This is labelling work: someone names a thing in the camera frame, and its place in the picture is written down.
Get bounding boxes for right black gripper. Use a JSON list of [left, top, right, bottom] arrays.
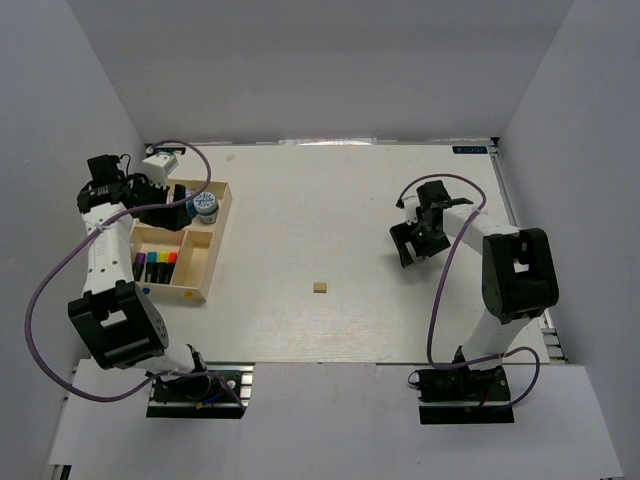
[[390, 215, 451, 268]]

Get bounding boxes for blue slime jar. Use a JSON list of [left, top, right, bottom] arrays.
[[185, 189, 197, 219], [193, 191, 219, 224]]

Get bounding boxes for orange cap highlighter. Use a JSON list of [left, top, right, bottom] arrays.
[[164, 251, 178, 284]]

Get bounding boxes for yellow cap highlighter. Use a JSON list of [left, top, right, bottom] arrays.
[[154, 251, 168, 284]]

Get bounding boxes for blue cap highlighter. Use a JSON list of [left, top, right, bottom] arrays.
[[144, 251, 157, 283]]

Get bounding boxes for purple cap highlighter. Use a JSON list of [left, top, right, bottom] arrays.
[[132, 252, 146, 281]]

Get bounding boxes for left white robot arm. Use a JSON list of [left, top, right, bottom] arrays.
[[68, 152, 212, 399]]

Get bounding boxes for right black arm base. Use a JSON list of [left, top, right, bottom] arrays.
[[407, 366, 515, 426]]

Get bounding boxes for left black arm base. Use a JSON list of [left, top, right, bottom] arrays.
[[146, 363, 254, 419]]

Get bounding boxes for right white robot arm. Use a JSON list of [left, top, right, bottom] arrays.
[[390, 174, 559, 399]]

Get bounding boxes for wooden compartment tray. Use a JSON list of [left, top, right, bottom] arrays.
[[131, 181, 233, 303]]

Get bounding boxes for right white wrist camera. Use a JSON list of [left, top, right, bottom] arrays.
[[396, 195, 422, 225]]

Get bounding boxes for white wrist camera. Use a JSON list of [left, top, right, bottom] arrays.
[[396, 195, 422, 225], [141, 152, 178, 188]]

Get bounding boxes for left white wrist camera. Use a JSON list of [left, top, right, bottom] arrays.
[[141, 152, 178, 188]]

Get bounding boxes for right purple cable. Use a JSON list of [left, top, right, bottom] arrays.
[[399, 173, 542, 411]]

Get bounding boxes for purple cable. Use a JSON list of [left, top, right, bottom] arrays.
[[399, 173, 542, 411], [24, 139, 246, 414]]

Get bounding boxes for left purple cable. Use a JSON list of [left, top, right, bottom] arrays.
[[24, 139, 246, 414]]

